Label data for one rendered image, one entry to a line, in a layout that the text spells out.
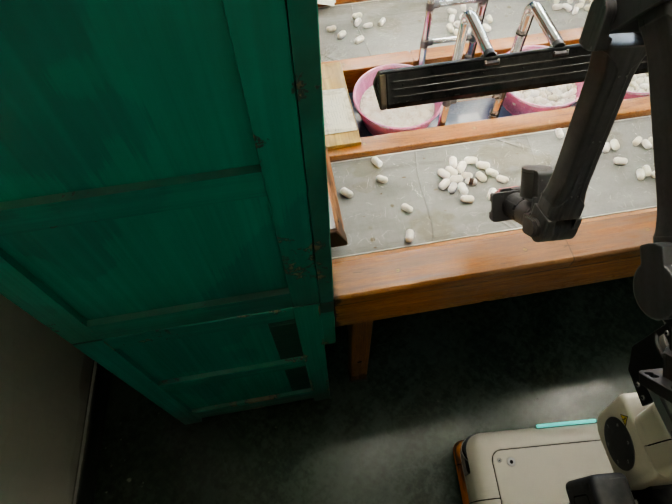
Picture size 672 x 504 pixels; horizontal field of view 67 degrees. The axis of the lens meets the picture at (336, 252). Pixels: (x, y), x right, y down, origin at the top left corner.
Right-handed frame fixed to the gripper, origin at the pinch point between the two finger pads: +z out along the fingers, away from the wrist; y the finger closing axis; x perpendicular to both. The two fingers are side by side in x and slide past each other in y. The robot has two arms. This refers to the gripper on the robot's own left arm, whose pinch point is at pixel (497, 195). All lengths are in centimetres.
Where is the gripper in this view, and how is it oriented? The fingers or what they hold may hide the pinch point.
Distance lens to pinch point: 125.0
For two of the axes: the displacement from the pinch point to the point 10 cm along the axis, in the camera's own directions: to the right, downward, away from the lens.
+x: 1.1, 9.3, 3.5
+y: -9.9, 1.5, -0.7
